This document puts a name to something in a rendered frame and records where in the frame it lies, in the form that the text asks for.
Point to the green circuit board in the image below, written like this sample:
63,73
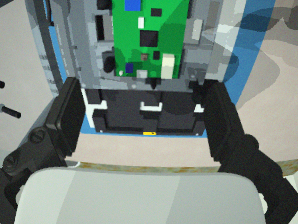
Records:
148,37

